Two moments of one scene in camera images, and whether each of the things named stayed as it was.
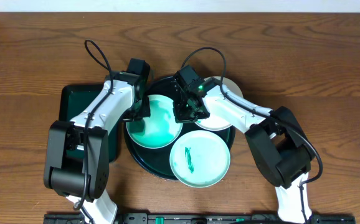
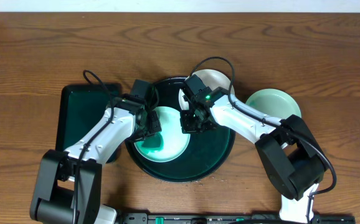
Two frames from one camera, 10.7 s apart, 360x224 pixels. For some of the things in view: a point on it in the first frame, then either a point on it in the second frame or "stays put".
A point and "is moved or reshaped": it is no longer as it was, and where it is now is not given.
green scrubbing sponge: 137,126 is moved or reshaped
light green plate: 161,129 to 274,102
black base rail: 204,218 stays put
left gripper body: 141,111 to 152,126
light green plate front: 200,158 to 175,142
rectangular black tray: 75,98 stays put
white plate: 210,123 is moved or reshaped
